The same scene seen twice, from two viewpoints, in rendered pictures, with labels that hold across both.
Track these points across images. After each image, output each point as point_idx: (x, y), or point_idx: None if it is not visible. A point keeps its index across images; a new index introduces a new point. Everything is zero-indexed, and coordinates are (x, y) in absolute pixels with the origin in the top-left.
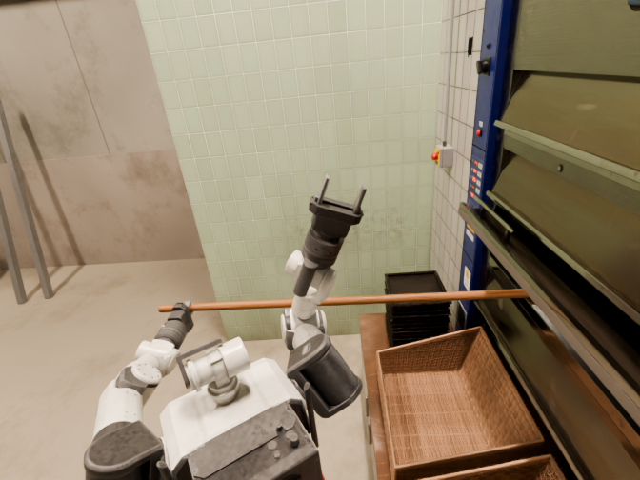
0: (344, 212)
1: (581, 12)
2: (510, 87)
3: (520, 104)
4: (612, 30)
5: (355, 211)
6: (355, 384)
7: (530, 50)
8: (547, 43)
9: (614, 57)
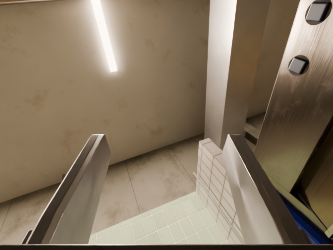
0: (221, 248)
1: (285, 115)
2: (302, 203)
3: (324, 201)
4: (310, 88)
5: (288, 234)
6: None
7: (285, 168)
8: (288, 150)
9: (332, 85)
